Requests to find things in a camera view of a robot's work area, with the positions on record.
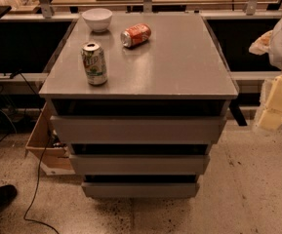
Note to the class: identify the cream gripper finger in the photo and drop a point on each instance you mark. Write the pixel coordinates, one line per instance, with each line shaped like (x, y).
(269, 114)
(261, 45)

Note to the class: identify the grey bottom drawer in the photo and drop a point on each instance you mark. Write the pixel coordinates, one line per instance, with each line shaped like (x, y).
(139, 190)

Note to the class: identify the grey drawer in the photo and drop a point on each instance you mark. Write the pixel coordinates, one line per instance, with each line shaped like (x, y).
(139, 190)
(128, 165)
(138, 130)

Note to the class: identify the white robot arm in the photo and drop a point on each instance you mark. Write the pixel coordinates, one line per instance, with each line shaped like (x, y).
(274, 51)

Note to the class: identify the grey drawer cabinet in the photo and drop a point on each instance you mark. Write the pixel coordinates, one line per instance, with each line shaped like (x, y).
(177, 72)

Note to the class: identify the grey top drawer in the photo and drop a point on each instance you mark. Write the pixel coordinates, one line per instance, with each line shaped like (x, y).
(138, 130)

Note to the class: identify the grey middle drawer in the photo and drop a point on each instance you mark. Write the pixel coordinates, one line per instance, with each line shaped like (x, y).
(128, 165)

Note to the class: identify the orange soda can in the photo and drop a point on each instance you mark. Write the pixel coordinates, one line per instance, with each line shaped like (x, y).
(135, 35)

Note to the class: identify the white bowl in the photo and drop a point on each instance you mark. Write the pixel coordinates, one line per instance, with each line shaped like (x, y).
(97, 19)

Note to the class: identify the green white soda can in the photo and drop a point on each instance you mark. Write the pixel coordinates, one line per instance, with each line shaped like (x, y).
(94, 63)

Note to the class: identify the cardboard box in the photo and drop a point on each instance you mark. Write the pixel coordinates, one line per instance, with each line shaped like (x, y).
(45, 146)

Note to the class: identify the metal railing frame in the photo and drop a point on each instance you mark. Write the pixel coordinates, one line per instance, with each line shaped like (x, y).
(147, 4)

